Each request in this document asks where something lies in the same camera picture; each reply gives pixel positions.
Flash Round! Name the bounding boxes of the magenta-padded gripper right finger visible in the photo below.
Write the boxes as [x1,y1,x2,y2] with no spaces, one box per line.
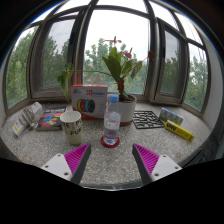
[131,143,183,186]

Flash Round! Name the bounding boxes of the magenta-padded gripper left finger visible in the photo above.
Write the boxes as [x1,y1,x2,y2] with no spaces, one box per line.
[40,143,92,185]

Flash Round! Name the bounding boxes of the clear blue-capped water bottle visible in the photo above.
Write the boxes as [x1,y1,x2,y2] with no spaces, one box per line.
[102,93,122,147]

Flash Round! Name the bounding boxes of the white printed paper cup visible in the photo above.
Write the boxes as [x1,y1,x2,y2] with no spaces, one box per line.
[59,110,84,146]

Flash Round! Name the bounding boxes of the long yellow box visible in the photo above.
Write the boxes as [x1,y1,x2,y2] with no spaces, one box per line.
[164,119,195,143]

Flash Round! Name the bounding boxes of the black colourful book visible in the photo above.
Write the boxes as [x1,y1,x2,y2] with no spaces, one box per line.
[35,106,67,132]

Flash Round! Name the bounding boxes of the flat round red coaster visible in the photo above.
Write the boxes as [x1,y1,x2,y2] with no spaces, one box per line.
[100,134,121,149]

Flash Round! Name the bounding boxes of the potted plant in white pot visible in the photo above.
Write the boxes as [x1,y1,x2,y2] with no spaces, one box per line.
[56,35,156,127]

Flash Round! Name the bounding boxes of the white and red filament box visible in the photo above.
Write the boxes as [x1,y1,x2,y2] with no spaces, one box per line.
[70,83,109,120]

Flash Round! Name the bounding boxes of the dark-framed bay window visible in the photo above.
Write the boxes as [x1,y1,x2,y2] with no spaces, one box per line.
[4,0,211,113]

